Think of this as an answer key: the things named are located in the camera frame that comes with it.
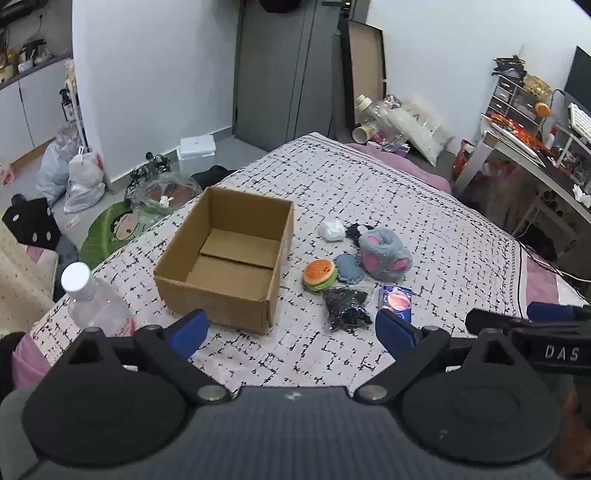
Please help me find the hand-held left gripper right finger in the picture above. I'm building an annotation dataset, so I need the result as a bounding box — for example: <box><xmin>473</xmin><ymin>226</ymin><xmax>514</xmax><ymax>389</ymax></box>
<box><xmin>353</xmin><ymin>310</ymin><xmax>532</xmax><ymax>405</ymax></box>

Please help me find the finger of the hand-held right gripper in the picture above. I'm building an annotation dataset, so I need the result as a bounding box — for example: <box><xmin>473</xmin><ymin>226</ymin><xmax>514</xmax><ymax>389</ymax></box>
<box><xmin>527</xmin><ymin>302</ymin><xmax>591</xmax><ymax>320</ymax></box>
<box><xmin>465</xmin><ymin>308</ymin><xmax>591</xmax><ymax>335</ymax></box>

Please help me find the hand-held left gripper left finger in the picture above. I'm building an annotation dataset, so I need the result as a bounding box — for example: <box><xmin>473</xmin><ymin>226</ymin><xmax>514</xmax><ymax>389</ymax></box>
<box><xmin>55</xmin><ymin>308</ymin><xmax>232</xmax><ymax>408</ymax></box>

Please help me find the blue printed packet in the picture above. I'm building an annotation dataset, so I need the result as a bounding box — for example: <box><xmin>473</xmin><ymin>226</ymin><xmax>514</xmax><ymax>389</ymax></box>
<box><xmin>378</xmin><ymin>285</ymin><xmax>413</xmax><ymax>326</ymax></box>

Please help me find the brown cardboard box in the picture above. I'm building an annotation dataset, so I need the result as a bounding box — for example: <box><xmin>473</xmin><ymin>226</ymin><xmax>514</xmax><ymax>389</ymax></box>
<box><xmin>153</xmin><ymin>186</ymin><xmax>295</xmax><ymax>335</ymax></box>

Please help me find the grey and pink plush toy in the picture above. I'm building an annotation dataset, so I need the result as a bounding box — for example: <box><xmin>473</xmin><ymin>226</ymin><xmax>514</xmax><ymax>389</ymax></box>
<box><xmin>359</xmin><ymin>229</ymin><xmax>413</xmax><ymax>281</ymax></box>

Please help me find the hamburger plush toy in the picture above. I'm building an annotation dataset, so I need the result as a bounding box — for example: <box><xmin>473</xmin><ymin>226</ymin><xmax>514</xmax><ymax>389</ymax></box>
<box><xmin>302</xmin><ymin>259</ymin><xmax>339</xmax><ymax>292</ymax></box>

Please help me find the black and white soft item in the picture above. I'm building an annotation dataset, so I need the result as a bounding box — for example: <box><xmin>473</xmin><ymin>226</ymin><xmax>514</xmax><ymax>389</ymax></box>
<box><xmin>345</xmin><ymin>223</ymin><xmax>377</xmax><ymax>245</ymax></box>

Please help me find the white crumpled soft item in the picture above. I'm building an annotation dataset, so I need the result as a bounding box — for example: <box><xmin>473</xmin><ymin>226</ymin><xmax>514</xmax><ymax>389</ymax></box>
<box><xmin>318</xmin><ymin>219</ymin><xmax>346</xmax><ymax>241</ymax></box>

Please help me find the black beaded pouch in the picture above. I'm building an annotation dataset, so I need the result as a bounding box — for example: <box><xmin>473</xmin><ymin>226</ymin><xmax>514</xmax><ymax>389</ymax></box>
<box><xmin>322</xmin><ymin>285</ymin><xmax>374</xmax><ymax>332</ymax></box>

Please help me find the blue denim round pad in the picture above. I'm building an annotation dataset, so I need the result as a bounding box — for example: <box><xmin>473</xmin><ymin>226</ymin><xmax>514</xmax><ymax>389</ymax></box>
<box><xmin>335</xmin><ymin>253</ymin><xmax>365</xmax><ymax>283</ymax></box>

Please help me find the clear plastic water bottle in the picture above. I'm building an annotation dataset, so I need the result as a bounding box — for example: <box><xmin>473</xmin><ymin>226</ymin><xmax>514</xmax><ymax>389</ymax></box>
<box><xmin>61</xmin><ymin>261</ymin><xmax>137</xmax><ymax>337</ymax></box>

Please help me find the green cartoon floor rug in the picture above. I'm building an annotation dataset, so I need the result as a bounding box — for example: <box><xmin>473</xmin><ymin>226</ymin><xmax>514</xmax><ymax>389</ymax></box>
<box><xmin>78</xmin><ymin>200</ymin><xmax>185</xmax><ymax>271</ymax></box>

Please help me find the grey fluffy cushion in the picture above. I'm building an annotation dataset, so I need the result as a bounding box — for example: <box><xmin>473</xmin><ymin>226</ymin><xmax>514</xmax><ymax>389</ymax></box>
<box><xmin>53</xmin><ymin>235</ymin><xmax>81</xmax><ymax>287</ymax></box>

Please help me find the clear plastic bag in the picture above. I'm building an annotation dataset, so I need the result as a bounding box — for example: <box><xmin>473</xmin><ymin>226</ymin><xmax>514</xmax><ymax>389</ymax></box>
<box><xmin>131</xmin><ymin>172</ymin><xmax>204</xmax><ymax>215</ymax></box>

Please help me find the white black patterned blanket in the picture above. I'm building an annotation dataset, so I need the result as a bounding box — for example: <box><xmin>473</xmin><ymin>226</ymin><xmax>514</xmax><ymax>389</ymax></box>
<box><xmin>30</xmin><ymin>131</ymin><xmax>527</xmax><ymax>393</ymax></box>

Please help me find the black clothing heap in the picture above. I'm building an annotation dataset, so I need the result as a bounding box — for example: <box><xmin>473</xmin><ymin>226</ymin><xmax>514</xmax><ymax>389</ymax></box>
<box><xmin>191</xmin><ymin>165</ymin><xmax>236</xmax><ymax>190</ymax></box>

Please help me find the red bag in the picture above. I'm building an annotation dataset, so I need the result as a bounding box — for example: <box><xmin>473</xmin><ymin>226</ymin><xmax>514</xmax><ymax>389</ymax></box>
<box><xmin>452</xmin><ymin>138</ymin><xmax>481</xmax><ymax>181</ymax></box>

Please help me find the white desk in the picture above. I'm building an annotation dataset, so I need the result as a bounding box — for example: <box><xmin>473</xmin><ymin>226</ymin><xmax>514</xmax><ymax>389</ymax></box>
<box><xmin>455</xmin><ymin>115</ymin><xmax>591</xmax><ymax>217</ymax></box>

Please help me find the beige dotted cushion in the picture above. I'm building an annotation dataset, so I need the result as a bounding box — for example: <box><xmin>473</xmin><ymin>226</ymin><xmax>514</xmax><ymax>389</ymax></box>
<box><xmin>0</xmin><ymin>217</ymin><xmax>58</xmax><ymax>324</ymax></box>

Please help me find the white flat box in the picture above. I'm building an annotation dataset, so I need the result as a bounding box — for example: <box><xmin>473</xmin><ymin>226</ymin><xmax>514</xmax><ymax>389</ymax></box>
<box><xmin>178</xmin><ymin>135</ymin><xmax>217</xmax><ymax>174</ymax></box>

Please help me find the black cushion with white dots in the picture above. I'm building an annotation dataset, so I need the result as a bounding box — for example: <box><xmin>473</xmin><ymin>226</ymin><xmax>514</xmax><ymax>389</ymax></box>
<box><xmin>2</xmin><ymin>194</ymin><xmax>61</xmax><ymax>252</ymax></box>

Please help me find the white tote bag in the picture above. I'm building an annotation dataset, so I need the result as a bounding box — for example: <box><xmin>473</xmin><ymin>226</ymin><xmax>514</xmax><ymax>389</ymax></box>
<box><xmin>392</xmin><ymin>97</ymin><xmax>455</xmax><ymax>167</ymax></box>

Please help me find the large clear jug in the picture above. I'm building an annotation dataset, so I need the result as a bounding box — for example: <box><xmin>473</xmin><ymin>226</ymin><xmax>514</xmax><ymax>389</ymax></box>
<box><xmin>355</xmin><ymin>95</ymin><xmax>409</xmax><ymax>151</ymax></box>

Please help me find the grey trash bag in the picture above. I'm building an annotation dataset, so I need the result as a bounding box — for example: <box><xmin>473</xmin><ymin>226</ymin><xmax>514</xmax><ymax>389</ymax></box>
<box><xmin>36</xmin><ymin>124</ymin><xmax>81</xmax><ymax>204</ymax></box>

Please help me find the grey drawer organizer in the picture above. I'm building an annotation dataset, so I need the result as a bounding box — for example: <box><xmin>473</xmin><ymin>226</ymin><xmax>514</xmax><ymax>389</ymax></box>
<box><xmin>487</xmin><ymin>74</ymin><xmax>548</xmax><ymax>125</ymax></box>

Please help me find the wicker basket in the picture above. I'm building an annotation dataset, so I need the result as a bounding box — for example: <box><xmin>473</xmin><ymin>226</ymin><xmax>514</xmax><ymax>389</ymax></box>
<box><xmin>524</xmin><ymin>74</ymin><xmax>552</xmax><ymax>100</ymax></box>

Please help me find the black monitor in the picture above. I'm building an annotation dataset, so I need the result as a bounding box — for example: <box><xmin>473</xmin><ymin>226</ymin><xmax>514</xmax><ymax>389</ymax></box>
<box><xmin>564</xmin><ymin>46</ymin><xmax>591</xmax><ymax>112</ymax></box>

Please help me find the spray bottle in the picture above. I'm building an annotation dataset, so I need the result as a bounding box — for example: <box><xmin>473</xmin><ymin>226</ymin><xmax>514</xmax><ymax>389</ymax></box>
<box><xmin>59</xmin><ymin>88</ymin><xmax>77</xmax><ymax>123</ymax></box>

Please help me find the leaning cardboard sheet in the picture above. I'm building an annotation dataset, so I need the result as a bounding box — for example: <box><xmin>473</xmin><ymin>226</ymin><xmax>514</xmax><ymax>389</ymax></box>
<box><xmin>339</xmin><ymin>19</ymin><xmax>387</xmax><ymax>130</ymax></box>

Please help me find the white cabinet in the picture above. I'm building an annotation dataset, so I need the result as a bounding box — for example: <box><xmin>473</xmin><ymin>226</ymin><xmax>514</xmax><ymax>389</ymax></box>
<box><xmin>0</xmin><ymin>55</ymin><xmax>77</xmax><ymax>162</ymax></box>

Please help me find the grey door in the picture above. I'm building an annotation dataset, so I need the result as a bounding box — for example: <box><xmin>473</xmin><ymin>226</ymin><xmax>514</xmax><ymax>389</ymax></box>
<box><xmin>232</xmin><ymin>0</ymin><xmax>370</xmax><ymax>153</ymax></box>

